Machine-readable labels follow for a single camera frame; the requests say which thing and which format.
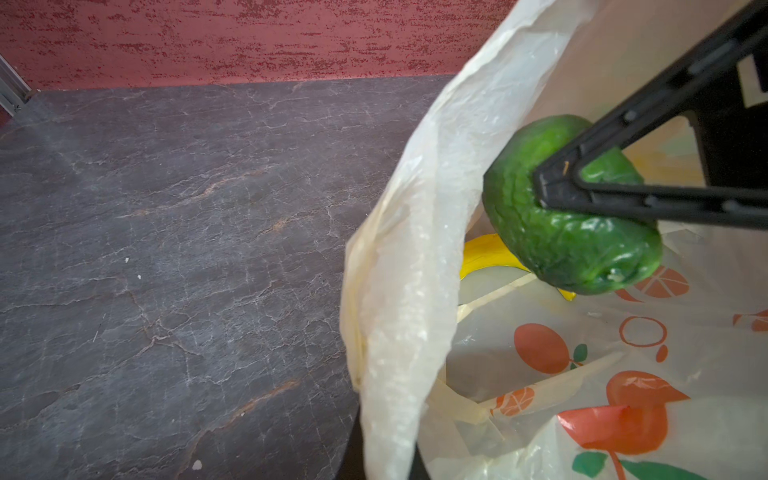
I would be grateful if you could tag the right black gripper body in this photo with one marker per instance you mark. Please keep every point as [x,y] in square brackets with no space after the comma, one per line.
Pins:
[731,138]

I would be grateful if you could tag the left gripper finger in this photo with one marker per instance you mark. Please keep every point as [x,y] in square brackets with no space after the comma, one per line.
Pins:
[352,465]

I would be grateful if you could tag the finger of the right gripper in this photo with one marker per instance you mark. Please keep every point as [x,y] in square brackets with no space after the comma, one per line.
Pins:
[559,183]

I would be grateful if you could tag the green lime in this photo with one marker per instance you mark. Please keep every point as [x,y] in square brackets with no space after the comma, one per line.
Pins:
[579,253]

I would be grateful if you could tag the yellow banana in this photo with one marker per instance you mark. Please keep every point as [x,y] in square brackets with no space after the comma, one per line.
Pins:
[488,251]

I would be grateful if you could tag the printed translucent plastic bag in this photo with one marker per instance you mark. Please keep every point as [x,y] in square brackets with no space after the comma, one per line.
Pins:
[664,379]

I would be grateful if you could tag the left aluminium corner post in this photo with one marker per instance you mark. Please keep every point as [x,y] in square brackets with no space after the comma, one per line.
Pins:
[15,92]

